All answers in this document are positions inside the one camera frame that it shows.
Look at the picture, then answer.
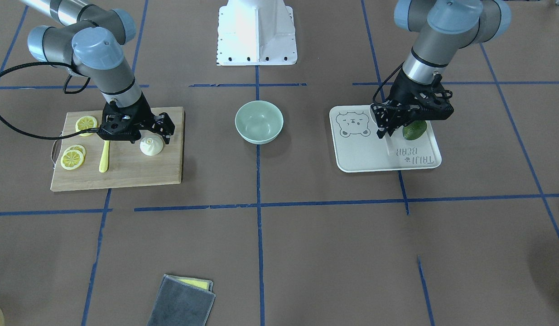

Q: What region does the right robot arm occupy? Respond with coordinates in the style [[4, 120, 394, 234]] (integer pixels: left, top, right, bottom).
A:
[[24, 0, 175, 143]]

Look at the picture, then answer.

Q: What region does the wooden cutting board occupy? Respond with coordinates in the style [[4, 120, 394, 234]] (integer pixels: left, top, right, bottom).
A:
[[50, 107, 185, 192]]

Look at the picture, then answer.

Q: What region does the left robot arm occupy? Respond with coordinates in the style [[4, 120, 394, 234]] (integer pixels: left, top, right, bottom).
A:
[[371, 0, 513, 139]]

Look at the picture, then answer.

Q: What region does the light green bowl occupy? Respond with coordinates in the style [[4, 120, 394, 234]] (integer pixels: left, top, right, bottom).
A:
[[234, 101, 284, 145]]

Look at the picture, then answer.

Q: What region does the grey folded cloth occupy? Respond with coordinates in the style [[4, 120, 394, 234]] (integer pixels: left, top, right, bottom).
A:
[[147, 274, 216, 326]]

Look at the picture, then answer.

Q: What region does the white bear tray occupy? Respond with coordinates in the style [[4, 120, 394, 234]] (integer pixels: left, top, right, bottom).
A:
[[329, 105, 442, 173]]

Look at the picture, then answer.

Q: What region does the upper lemon slice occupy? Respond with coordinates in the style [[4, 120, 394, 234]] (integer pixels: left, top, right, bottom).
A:
[[75, 115, 99, 137]]

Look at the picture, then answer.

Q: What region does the white plastic spoon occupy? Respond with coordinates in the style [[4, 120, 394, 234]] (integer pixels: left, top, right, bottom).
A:
[[384, 134, 396, 157]]

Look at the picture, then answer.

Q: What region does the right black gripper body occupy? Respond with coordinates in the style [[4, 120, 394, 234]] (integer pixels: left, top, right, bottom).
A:
[[97, 94, 155, 141]]

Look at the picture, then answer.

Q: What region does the yellow plastic knife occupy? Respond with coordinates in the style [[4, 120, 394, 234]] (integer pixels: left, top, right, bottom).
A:
[[98, 140, 110, 173]]

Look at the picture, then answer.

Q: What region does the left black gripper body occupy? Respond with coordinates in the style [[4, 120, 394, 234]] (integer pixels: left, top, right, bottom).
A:
[[370, 68, 455, 124]]

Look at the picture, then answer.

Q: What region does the rear overlapped lemon slice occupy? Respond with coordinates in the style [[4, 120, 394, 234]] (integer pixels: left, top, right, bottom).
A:
[[63, 144, 87, 156]]

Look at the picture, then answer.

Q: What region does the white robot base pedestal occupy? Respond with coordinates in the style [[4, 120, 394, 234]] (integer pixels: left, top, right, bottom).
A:
[[216, 0, 298, 66]]

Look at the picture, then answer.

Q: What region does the yellow sponge cloth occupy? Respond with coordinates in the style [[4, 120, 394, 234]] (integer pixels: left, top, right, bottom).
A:
[[179, 277, 213, 292]]

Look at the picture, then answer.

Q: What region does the front lemon slice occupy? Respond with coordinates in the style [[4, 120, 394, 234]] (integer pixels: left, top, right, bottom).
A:
[[60, 150, 85, 170]]

